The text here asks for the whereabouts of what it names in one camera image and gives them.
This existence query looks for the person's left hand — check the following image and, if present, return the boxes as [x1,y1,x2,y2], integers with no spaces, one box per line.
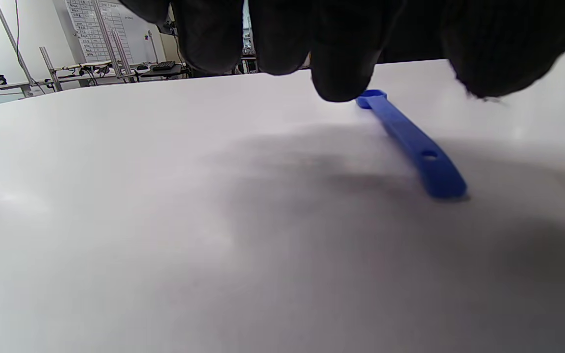
[118,0,565,102]

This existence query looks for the small blue measuring spoon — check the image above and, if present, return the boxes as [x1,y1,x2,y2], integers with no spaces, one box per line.
[355,89,468,201]

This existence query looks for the aluminium frame posts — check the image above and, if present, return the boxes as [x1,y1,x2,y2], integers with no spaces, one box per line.
[90,0,135,81]

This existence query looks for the white wall chart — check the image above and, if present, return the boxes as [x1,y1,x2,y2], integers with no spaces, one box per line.
[64,0,133,63]

